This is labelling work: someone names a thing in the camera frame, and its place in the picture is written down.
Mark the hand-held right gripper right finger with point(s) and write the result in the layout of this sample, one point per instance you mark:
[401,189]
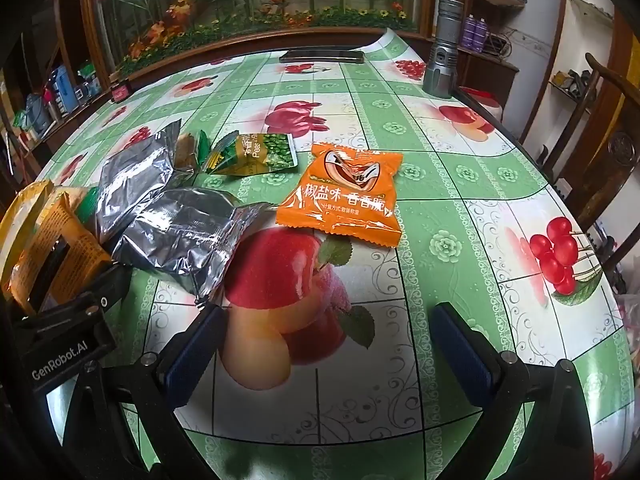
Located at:
[467,360]

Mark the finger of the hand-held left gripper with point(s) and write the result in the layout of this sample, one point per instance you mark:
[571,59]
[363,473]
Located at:
[60,270]

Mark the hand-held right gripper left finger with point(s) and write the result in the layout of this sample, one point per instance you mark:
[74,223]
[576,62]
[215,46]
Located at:
[192,360]

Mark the yellow rimmed white tray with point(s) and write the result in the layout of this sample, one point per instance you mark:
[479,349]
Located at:
[75,230]

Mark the silver foil snack packet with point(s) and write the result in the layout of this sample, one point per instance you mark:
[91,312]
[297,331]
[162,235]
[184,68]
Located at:
[132,175]

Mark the black snack packet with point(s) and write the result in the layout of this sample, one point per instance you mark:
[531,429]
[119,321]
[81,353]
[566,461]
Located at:
[185,240]

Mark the green-edged cracker packet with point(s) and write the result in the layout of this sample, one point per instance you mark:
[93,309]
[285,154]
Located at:
[186,152]

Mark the orange snack packet round logo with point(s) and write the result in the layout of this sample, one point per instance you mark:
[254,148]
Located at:
[345,195]

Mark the green pea snack packet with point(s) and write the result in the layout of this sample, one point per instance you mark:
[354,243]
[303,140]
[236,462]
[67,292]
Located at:
[260,152]

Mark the green fruit-print tablecloth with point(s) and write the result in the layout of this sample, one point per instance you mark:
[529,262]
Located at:
[450,260]

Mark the blue plastic jug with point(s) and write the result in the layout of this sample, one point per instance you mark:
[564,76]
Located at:
[62,87]

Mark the small dark jar red label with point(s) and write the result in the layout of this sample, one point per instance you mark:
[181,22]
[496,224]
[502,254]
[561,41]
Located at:
[121,91]

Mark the carved wooden chair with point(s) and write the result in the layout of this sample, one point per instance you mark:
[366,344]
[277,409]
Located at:
[610,160]

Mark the white bucket red lid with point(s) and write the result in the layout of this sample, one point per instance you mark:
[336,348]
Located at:
[487,105]

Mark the silver flashlight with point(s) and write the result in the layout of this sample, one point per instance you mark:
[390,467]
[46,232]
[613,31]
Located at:
[444,60]

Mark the purple bottle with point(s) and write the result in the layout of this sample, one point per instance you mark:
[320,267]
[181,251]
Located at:
[469,35]
[481,36]

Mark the black remote control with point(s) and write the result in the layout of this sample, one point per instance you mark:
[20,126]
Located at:
[320,56]

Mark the wooden floral display cabinet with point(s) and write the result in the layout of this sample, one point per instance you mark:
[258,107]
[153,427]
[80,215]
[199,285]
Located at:
[250,0]

